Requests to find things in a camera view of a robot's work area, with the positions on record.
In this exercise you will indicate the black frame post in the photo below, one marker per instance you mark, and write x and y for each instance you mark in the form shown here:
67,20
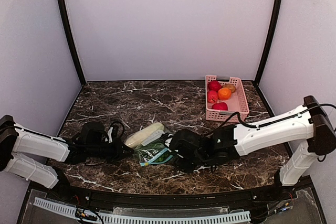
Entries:
268,41
70,41

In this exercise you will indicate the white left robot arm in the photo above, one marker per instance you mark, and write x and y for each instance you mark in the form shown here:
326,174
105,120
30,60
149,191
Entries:
93,141

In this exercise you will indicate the black right frame post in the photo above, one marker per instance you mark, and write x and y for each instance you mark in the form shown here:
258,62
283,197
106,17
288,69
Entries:
268,41

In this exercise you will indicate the green grapes toy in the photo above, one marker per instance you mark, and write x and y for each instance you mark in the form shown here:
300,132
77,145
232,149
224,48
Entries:
161,157

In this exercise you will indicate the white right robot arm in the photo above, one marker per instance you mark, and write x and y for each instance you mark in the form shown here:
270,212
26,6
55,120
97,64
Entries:
307,123

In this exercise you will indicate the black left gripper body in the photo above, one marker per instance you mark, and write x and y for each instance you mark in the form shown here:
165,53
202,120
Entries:
115,151

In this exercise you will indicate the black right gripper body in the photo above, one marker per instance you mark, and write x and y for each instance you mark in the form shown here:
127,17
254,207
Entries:
175,147

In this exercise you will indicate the red apple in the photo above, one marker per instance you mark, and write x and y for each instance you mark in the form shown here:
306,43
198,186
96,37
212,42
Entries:
212,96

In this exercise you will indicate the black front frame rail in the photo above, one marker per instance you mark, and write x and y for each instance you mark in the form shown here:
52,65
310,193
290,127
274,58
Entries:
234,196

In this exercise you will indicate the orange tangerine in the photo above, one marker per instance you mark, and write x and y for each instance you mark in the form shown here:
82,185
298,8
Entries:
224,94

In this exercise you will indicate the red strawberry toy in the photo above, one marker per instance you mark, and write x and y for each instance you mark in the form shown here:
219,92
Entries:
222,106

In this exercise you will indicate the clear zip top bag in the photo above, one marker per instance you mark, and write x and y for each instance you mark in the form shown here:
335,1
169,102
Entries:
149,148

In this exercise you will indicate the grey slotted cable duct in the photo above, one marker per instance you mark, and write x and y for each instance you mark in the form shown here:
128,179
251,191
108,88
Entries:
133,215

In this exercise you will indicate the pink plastic basket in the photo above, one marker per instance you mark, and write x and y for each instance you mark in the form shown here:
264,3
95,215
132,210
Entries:
237,102

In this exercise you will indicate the red pepper toy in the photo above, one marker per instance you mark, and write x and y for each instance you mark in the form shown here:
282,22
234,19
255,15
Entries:
214,86

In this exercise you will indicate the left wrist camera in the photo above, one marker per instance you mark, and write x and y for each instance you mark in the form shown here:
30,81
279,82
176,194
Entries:
116,130

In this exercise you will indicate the brown potato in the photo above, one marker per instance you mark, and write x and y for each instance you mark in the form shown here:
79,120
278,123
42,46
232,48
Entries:
230,86

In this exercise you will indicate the black left frame post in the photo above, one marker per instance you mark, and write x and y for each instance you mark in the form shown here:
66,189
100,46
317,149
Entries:
70,41

